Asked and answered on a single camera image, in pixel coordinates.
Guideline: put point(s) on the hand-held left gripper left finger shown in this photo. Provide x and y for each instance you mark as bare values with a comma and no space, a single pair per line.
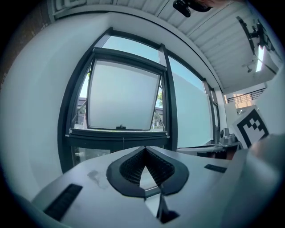
89,200

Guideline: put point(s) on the black wall bracket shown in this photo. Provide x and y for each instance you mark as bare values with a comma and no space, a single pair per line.
256,31

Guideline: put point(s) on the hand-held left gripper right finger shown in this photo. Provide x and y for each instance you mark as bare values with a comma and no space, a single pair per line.
200,189

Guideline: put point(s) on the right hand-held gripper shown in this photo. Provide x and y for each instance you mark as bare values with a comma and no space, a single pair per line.
251,127

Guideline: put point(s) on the frosted glass window sash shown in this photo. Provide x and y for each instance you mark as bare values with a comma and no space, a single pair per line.
122,95

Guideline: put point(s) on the dark framed window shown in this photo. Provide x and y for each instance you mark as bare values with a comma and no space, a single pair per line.
170,93

